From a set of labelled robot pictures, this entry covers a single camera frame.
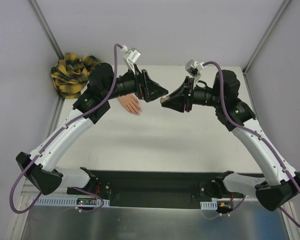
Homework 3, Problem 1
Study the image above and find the clear nail polish bottle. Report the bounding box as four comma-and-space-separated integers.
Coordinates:
160, 95, 170, 104

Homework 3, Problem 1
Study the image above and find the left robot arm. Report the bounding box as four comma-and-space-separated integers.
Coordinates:
16, 63, 168, 195

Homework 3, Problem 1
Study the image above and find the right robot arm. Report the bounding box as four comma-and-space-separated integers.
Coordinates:
160, 69, 300, 212

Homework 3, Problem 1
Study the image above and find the mannequin hand with painted nails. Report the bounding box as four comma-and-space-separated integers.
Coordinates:
118, 94, 142, 116

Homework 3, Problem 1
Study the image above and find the yellow plaid shirt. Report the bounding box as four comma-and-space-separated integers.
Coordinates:
50, 52, 102, 99

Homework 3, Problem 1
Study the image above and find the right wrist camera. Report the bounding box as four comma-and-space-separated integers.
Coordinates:
185, 59, 205, 85

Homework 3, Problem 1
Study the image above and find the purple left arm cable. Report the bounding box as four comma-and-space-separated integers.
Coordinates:
9, 44, 123, 215

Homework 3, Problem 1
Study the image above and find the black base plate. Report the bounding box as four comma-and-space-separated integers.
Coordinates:
66, 169, 277, 208

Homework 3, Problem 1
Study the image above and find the right white cable duct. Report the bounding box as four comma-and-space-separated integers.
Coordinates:
199, 200, 234, 211

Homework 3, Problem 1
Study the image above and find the white cable duct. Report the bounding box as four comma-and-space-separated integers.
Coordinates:
199, 200, 234, 211
35, 196, 110, 208

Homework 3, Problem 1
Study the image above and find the aluminium frame post left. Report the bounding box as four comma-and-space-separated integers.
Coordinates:
27, 0, 64, 60

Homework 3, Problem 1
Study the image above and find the aluminium frame post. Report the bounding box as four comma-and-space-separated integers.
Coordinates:
242, 0, 293, 76
27, 0, 64, 60

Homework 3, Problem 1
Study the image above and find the aluminium frame post right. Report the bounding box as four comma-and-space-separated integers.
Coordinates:
242, 0, 293, 76

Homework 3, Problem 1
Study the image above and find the left white cable duct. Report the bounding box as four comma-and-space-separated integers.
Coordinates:
35, 196, 110, 208

